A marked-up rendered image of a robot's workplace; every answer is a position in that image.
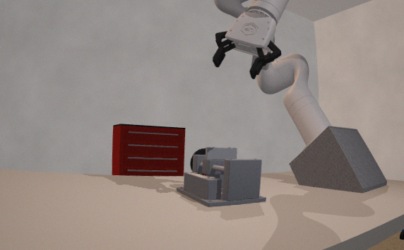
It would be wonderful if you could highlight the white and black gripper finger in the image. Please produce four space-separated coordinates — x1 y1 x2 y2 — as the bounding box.
213 31 236 67
249 41 281 79

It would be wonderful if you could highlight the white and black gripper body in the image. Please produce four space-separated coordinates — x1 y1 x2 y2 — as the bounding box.
225 9 276 56

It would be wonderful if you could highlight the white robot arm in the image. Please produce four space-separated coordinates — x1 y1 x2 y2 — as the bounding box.
214 0 331 149

